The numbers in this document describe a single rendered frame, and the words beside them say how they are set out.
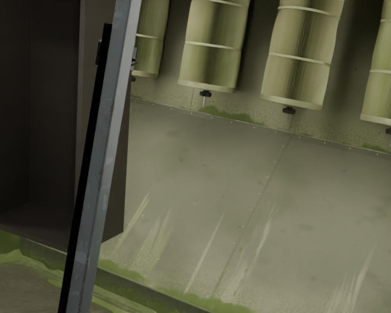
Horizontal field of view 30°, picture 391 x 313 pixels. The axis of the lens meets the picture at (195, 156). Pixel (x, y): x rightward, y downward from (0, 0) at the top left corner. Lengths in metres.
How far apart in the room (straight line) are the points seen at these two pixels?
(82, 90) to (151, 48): 1.40
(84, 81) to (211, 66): 1.15
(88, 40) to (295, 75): 1.18
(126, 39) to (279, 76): 1.88
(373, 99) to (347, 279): 0.87
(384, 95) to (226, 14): 1.02
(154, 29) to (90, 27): 1.40
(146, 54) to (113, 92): 2.45
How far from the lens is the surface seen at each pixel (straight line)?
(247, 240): 3.86
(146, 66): 4.36
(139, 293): 4.00
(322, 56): 3.74
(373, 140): 3.92
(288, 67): 3.70
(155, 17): 4.36
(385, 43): 3.53
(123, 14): 1.93
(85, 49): 3.00
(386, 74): 3.51
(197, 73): 4.00
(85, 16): 2.97
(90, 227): 1.98
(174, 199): 4.16
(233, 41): 4.03
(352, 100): 3.97
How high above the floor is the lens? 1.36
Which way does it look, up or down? 7 degrees down
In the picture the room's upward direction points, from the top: 10 degrees clockwise
